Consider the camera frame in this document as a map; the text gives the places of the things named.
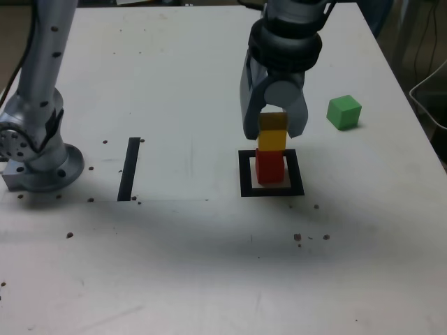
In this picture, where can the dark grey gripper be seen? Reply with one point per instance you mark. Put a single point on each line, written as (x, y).
(286, 76)

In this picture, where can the yellow cube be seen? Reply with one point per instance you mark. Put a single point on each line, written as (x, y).
(272, 137)

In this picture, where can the red cube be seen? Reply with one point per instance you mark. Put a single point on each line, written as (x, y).
(269, 167)

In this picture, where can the green cube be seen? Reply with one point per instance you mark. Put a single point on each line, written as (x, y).
(344, 113)

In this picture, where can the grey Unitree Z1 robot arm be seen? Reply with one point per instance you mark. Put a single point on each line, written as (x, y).
(45, 70)

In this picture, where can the black tape square outline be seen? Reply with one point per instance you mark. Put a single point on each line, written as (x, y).
(244, 188)

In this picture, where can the black tape strip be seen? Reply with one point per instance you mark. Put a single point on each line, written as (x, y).
(128, 171)

